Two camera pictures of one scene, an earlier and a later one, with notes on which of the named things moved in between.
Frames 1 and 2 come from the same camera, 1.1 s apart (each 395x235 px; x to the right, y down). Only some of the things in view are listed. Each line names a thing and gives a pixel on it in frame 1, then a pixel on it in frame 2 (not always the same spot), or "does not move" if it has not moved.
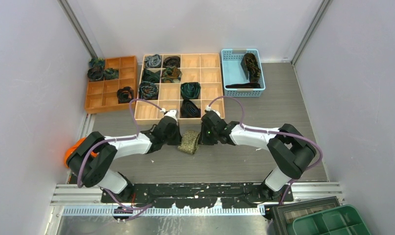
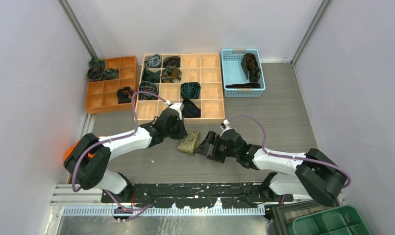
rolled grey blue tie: (153, 61) does not move
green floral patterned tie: (189, 143) does not move
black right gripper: (204, 140) to (203, 148)
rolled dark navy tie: (189, 109) does not move
